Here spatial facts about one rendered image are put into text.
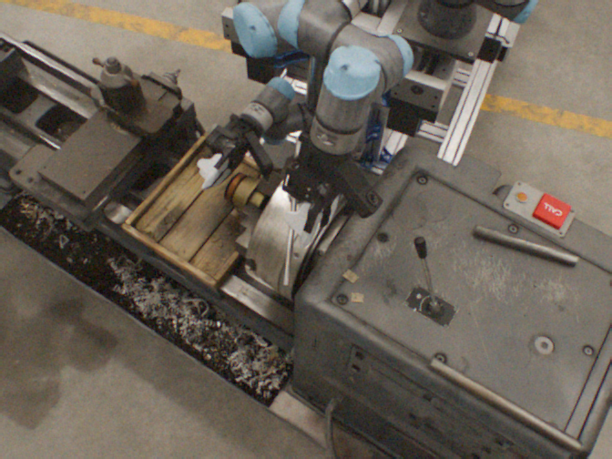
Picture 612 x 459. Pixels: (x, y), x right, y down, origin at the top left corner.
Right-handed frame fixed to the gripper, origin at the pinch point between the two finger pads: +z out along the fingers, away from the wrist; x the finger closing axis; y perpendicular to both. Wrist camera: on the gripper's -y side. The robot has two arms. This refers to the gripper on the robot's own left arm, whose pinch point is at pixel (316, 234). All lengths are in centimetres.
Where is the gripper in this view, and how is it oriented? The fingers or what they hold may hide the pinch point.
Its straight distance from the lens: 115.0
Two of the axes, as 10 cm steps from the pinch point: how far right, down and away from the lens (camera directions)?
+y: -8.4, -4.9, 2.4
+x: -5.0, 5.4, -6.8
